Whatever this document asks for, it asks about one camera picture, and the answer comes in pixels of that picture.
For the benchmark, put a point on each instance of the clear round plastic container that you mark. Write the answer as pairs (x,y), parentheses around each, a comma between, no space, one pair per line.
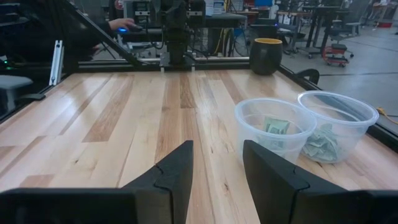
(298,140)
(357,133)

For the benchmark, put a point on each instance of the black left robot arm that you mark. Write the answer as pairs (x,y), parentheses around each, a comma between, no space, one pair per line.
(177,49)

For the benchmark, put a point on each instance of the person's hand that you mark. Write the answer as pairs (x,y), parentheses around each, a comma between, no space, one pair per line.
(121,23)

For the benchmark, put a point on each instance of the red rolling stool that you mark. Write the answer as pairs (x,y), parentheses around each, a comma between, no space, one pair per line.
(335,56)

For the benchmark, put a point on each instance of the person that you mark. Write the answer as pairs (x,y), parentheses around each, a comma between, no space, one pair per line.
(46,28)

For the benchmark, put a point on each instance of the black mouse blue light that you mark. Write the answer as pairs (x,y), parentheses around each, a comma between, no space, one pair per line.
(130,29)

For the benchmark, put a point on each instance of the black workshop table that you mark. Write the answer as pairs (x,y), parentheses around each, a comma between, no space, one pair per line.
(323,9)

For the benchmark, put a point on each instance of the black desk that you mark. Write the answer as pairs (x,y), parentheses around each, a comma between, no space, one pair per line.
(224,21)

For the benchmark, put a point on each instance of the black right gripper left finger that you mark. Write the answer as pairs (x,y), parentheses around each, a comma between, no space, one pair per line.
(171,193)

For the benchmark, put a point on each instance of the blue box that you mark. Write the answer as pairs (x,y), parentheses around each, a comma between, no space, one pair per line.
(263,2)

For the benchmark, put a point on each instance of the black mug yellow inside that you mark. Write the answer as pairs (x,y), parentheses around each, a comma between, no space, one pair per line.
(265,59)

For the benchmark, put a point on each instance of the black aluminium table frame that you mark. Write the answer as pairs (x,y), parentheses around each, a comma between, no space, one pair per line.
(217,63)

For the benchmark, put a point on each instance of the grey chair seat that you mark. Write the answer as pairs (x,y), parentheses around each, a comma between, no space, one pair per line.
(12,82)

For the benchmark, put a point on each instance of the silver aluminium profile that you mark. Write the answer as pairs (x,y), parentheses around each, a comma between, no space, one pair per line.
(57,62)

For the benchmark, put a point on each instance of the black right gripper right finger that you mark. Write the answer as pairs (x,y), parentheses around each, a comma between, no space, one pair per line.
(273,193)

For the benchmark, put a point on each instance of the black frame clamp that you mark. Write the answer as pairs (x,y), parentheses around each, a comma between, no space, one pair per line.
(308,76)
(31,97)

